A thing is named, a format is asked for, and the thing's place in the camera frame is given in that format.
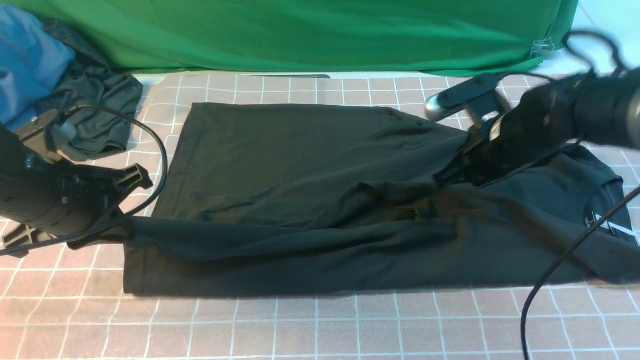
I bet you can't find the pink checkered tablecloth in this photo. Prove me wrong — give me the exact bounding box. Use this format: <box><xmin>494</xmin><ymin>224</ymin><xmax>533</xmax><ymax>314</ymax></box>
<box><xmin>0</xmin><ymin>73</ymin><xmax>640</xmax><ymax>360</ymax></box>

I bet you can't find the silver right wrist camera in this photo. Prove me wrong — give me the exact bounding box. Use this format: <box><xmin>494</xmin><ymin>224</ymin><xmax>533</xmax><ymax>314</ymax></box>
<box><xmin>425</xmin><ymin>73</ymin><xmax>512</xmax><ymax>125</ymax></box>

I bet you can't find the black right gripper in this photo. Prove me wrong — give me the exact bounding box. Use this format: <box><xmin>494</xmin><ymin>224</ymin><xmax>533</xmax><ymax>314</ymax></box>
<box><xmin>434</xmin><ymin>88</ymin><xmax>578</xmax><ymax>188</ymax></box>

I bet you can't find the dark gray long-sleeved shirt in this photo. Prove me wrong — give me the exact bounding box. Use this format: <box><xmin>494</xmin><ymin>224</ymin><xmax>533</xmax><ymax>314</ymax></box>
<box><xmin>67</xmin><ymin>102</ymin><xmax>640</xmax><ymax>298</ymax></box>

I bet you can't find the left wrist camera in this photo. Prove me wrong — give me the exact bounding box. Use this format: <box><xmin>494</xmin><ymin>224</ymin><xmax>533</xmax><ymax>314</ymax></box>
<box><xmin>13</xmin><ymin>109</ymin><xmax>77</xmax><ymax>162</ymax></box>

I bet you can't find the black left camera cable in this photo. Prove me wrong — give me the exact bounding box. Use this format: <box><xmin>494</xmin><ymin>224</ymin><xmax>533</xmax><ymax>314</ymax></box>
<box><xmin>0</xmin><ymin>104</ymin><xmax>169</xmax><ymax>256</ymax></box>

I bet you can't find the dark gray crumpled garment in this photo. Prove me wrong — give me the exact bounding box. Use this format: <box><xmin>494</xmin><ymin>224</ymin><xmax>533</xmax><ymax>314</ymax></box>
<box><xmin>35</xmin><ymin>18</ymin><xmax>144</xmax><ymax>162</ymax></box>

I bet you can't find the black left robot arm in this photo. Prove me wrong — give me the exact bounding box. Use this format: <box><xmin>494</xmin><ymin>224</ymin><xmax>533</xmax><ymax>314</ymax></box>
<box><xmin>0</xmin><ymin>128</ymin><xmax>153</xmax><ymax>258</ymax></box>

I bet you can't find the blue crumpled garment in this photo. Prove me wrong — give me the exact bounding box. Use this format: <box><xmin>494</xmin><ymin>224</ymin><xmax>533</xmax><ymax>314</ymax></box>
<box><xmin>0</xmin><ymin>4</ymin><xmax>76</xmax><ymax>131</ymax></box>

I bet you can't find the green backdrop cloth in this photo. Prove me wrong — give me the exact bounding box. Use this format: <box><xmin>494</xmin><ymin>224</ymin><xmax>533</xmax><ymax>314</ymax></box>
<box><xmin>8</xmin><ymin>0</ymin><xmax>578</xmax><ymax>77</ymax></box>

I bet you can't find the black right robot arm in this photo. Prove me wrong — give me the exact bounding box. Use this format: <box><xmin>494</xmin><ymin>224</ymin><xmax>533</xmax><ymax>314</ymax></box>
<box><xmin>425</xmin><ymin>70</ymin><xmax>639</xmax><ymax>187</ymax></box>

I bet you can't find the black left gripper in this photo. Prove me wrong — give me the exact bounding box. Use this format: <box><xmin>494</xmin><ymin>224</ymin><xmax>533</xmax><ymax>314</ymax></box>
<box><xmin>0</xmin><ymin>164</ymin><xmax>153</xmax><ymax>258</ymax></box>

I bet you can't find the metal binder clip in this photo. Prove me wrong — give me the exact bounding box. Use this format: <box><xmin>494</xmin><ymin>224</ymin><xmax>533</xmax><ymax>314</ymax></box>
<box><xmin>530</xmin><ymin>38</ymin><xmax>556</xmax><ymax>58</ymax></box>

